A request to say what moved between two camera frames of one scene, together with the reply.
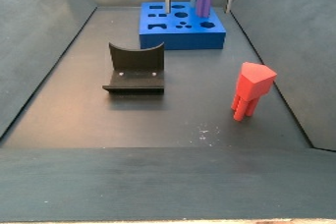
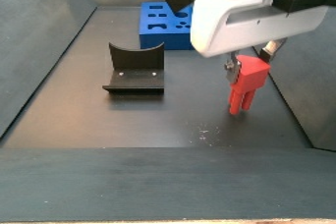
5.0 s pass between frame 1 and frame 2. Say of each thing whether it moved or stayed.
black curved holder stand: stayed
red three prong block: moved
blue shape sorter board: stayed
